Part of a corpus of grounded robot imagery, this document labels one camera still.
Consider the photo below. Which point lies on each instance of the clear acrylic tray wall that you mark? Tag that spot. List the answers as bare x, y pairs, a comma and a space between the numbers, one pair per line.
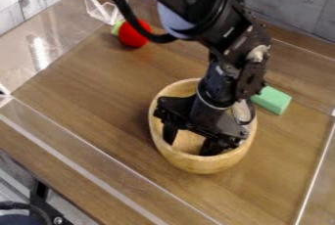
74, 126

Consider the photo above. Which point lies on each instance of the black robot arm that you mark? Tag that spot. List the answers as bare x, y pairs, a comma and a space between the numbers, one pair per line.
222, 26

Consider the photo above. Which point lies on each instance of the red fruit with green stem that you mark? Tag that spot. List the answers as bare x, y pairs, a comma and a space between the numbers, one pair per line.
127, 35

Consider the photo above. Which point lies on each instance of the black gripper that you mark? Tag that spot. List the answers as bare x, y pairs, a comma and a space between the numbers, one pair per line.
220, 129

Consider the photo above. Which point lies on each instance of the wooden bowl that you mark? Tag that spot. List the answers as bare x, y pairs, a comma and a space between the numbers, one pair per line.
182, 154

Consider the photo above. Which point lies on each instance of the black table clamp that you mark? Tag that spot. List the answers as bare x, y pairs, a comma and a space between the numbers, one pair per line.
41, 212

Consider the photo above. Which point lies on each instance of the green rectangular block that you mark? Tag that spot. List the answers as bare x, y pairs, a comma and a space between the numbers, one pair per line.
272, 99

